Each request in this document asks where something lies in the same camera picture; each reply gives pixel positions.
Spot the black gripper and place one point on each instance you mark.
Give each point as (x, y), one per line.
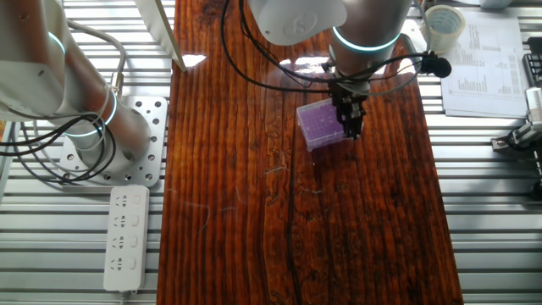
(347, 91)

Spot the purple pipette tip box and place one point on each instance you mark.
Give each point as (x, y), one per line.
(317, 125)

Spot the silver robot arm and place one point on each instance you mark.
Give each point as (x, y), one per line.
(38, 72)

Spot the wood-grain table board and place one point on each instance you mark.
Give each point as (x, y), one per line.
(296, 212)

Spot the clear packing tape roll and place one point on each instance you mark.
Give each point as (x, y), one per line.
(449, 25)

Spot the printed paper sheet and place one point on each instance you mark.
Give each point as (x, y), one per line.
(482, 84)

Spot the grey metal block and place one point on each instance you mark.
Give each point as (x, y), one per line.
(497, 3)

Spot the black keyboard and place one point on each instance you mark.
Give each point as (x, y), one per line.
(534, 68)

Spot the white power strip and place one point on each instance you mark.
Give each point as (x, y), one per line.
(127, 237)

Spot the silver exterior camera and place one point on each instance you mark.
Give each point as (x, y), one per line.
(535, 106)

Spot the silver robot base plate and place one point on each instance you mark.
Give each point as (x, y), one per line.
(154, 127)

